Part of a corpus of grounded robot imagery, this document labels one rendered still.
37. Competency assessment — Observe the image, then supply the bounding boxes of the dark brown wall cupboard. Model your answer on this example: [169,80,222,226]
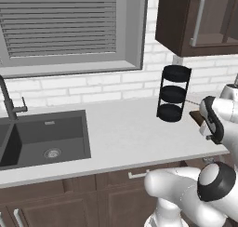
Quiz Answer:
[154,0,238,58]

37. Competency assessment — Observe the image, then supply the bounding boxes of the brown sink front panel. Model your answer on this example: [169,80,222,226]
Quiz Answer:
[0,178,65,205]

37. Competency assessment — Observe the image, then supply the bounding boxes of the silver cupboard door handle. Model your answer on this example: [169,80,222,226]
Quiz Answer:
[189,0,208,48]

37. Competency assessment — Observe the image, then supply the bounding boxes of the grey window frame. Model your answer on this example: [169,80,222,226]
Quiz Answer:
[0,0,150,80]

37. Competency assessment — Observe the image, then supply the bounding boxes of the black three-tier wire stand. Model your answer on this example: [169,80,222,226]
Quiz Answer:
[156,64,192,124]

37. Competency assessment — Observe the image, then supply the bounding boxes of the dark grey tap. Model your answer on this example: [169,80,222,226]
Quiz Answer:
[0,74,29,122]

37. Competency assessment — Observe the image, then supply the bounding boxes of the grey window blinds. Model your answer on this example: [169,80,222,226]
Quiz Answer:
[0,0,117,59]

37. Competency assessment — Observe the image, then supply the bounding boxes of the brown drawer front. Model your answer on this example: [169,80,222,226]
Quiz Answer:
[95,161,190,190]

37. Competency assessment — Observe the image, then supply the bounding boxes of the dark grey sink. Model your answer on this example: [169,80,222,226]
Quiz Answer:
[0,109,92,171]

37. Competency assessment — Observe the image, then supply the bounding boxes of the brown cutting board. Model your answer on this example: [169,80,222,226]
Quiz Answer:
[189,110,206,127]

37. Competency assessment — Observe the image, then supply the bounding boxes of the glass cupboard door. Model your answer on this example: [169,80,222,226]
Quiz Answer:
[180,0,238,58]

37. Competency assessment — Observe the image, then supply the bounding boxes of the silver drawer handle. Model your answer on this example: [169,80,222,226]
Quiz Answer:
[127,169,151,180]

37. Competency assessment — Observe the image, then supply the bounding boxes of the brown base cupboard door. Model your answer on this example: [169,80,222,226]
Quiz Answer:
[5,191,98,227]
[106,186,160,227]

